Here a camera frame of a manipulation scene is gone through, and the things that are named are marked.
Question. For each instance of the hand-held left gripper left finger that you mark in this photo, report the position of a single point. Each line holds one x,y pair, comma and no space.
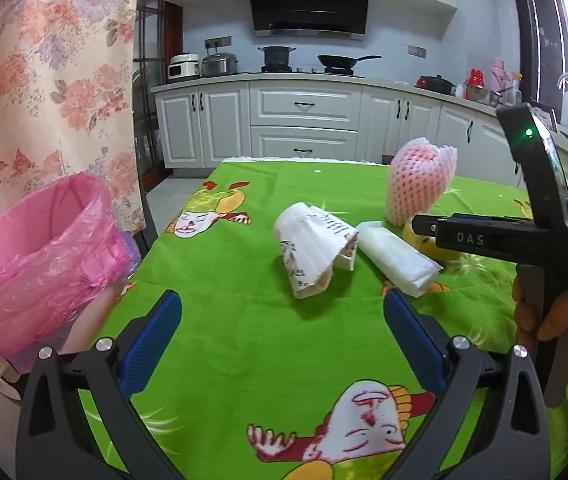
148,340

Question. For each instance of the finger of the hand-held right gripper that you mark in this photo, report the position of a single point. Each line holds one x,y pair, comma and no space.
469,237

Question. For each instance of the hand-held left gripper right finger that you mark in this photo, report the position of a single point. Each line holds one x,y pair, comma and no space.
414,342

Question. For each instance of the pink foam fruit net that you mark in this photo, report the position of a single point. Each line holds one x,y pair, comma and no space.
414,180

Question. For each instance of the bin with pink liner bag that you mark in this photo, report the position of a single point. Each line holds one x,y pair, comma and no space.
38,260

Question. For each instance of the white paper bag black print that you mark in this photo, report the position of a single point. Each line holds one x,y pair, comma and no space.
309,240

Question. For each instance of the folded white plastic bag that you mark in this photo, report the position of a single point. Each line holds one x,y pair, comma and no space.
394,255

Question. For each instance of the green cartoon printed tablecloth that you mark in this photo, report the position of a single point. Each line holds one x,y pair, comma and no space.
264,335

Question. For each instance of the white bottle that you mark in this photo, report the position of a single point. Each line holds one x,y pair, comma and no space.
567,110

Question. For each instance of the steel bowl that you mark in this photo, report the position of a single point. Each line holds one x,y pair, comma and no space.
483,95

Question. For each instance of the clear spray bottle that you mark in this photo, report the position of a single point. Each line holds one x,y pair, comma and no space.
515,92

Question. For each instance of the red casserole pot black lid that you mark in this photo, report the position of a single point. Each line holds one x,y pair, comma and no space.
435,85

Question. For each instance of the red kettle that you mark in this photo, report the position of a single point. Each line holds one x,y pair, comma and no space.
475,77

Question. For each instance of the pink thermos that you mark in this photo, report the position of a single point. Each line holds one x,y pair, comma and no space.
499,75

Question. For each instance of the kitchen faucet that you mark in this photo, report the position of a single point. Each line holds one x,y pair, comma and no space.
566,77

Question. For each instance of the white base cabinets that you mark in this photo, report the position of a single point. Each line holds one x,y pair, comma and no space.
304,125

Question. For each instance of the black frying pan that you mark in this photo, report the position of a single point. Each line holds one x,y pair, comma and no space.
339,61

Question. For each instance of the gas stove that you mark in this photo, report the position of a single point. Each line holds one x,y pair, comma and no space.
304,72

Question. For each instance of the black cooking pot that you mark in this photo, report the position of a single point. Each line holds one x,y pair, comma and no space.
276,57

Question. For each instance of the floral curtain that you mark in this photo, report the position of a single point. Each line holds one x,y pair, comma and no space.
48,85

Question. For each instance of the white rice cooker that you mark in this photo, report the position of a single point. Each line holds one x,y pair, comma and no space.
183,67

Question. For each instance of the steel pressure cooker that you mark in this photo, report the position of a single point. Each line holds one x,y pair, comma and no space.
219,65

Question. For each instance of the black range hood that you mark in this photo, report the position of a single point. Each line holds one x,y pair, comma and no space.
309,2

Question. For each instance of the wall socket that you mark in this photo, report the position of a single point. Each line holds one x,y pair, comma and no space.
417,50
217,42

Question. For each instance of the dark wooden door frame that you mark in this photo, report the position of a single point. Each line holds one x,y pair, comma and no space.
151,110

